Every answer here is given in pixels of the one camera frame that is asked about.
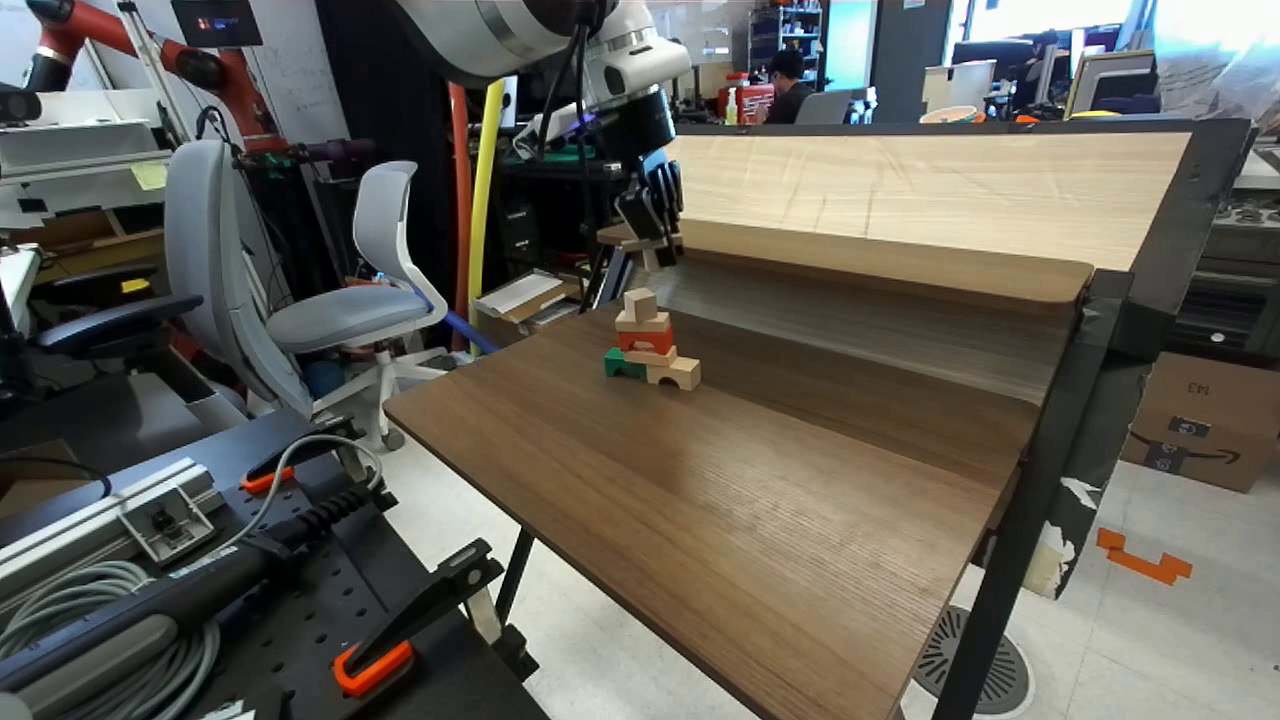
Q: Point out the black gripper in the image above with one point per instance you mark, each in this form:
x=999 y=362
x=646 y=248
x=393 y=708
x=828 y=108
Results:
x=646 y=125

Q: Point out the red robot arm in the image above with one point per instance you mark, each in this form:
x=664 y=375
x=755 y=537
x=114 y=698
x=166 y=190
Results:
x=123 y=46

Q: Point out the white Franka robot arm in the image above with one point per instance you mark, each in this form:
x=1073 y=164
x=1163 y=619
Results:
x=506 y=25

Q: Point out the stack of flat boxes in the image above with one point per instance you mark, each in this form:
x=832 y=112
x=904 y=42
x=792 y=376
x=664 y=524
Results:
x=520 y=299

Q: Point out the red wooden block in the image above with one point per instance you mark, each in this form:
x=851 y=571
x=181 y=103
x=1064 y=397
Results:
x=646 y=342

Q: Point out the green wooden block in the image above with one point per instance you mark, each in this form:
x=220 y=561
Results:
x=617 y=362

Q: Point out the yellow pole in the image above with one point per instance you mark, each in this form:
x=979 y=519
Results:
x=483 y=185

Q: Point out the natural wood arch block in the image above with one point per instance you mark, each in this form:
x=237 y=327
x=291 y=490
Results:
x=673 y=375

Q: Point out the orange pole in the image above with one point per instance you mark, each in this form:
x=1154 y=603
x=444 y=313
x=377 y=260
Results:
x=460 y=185

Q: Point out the grey high-back office chair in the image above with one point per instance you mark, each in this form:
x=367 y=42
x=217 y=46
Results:
x=215 y=266

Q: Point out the grey background monitor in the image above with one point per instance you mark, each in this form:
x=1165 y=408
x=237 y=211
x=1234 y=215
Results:
x=1108 y=83

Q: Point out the large black orange bar clamp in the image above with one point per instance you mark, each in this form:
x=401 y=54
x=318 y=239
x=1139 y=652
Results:
x=401 y=624

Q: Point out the black perforated work table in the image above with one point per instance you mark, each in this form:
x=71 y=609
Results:
x=335 y=624

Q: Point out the round floor drain grate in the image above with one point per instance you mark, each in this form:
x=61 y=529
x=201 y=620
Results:
x=972 y=666

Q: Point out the large brown cardboard box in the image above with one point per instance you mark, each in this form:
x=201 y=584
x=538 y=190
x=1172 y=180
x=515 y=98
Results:
x=1205 y=423

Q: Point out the white frame grey seat chair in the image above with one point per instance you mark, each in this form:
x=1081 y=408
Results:
x=367 y=306

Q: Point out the wooden desk with black frame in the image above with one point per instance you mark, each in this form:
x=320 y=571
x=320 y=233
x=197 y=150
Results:
x=747 y=506

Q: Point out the aluminium extrusion rail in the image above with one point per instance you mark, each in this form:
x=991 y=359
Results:
x=94 y=523

